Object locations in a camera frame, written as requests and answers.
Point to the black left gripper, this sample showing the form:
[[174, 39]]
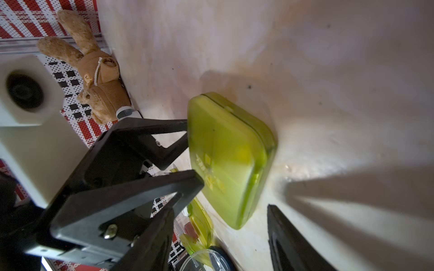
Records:
[[106, 202]]

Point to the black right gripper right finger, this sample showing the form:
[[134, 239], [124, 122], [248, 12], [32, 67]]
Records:
[[290, 251]]

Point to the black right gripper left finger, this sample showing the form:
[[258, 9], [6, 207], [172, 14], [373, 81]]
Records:
[[151, 251]]

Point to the green pillbox white tray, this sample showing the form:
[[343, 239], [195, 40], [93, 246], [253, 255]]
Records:
[[232, 150]]

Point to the white alarm clock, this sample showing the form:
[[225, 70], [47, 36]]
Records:
[[127, 111]]

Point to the brown teddy bear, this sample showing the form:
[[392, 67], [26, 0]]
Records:
[[102, 90]]

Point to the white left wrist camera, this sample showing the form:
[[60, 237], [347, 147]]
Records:
[[37, 143]]

